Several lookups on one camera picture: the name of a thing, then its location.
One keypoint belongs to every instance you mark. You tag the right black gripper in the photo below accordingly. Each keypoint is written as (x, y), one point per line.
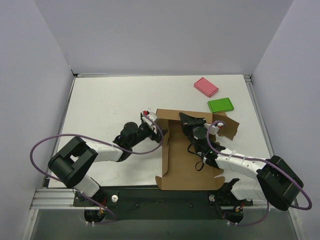
(194, 123)

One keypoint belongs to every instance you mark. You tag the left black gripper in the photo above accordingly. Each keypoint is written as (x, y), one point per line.
(155, 135)

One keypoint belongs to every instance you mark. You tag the large brown cardboard box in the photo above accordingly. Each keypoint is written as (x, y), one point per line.
(178, 165)

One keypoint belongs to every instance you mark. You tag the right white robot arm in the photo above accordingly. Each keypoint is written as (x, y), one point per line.
(271, 179)

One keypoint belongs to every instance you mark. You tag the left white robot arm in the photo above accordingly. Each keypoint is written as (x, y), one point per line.
(73, 161)

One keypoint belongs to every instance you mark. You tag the green paper box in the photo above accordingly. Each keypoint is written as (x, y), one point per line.
(220, 105)

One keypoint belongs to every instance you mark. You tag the pink paper box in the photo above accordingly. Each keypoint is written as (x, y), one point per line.
(206, 87)

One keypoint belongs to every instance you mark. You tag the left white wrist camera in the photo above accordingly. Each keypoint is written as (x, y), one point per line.
(148, 118)

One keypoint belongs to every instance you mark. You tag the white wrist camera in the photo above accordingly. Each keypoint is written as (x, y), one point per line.
(214, 128)
(148, 118)

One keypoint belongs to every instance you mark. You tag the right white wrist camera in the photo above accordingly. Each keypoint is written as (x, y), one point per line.
(214, 128)

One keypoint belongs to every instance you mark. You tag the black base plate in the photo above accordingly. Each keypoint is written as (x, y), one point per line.
(152, 203)

